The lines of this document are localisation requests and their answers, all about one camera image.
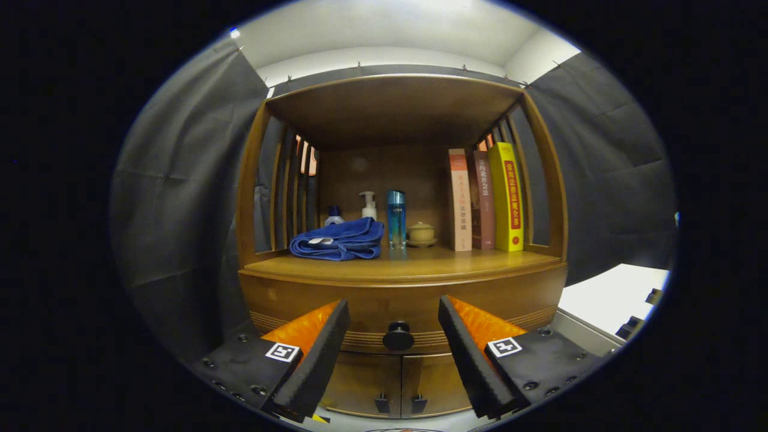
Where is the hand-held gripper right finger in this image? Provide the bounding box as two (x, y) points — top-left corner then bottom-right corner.
(438, 295), (604, 419)

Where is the yellow book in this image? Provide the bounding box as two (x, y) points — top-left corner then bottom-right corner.
(487, 142), (524, 252)

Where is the black backdrop cloth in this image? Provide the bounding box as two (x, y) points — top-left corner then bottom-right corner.
(111, 36), (677, 367)

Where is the white table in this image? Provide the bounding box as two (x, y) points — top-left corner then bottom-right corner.
(557, 264), (670, 340)

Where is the wooden drawer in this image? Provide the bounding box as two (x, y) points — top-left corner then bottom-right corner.
(239, 273), (568, 355)

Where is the black drawer knob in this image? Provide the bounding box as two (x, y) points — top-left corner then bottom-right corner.
(383, 322), (415, 352)

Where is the wooden cabinet countertop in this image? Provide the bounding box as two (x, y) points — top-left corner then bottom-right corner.
(240, 245), (565, 287)

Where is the wooden cabinet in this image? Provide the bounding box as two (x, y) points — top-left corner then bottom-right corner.
(235, 73), (569, 419)

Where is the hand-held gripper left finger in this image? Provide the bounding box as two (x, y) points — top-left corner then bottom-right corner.
(191, 299), (351, 424)

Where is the blue folded towel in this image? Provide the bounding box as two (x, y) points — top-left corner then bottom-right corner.
(290, 217), (385, 262)

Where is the brown book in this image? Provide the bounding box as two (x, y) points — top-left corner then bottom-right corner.
(470, 150), (496, 250)

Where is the orange and white book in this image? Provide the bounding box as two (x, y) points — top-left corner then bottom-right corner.
(448, 148), (472, 252)

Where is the wooden cabinet door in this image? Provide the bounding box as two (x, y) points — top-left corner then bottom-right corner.
(321, 351), (401, 419)
(401, 353), (475, 418)

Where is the grey metal frame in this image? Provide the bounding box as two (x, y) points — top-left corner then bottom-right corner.
(549, 309), (625, 358)

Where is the clear blue bottle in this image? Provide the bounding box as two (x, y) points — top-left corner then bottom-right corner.
(386, 190), (407, 249)

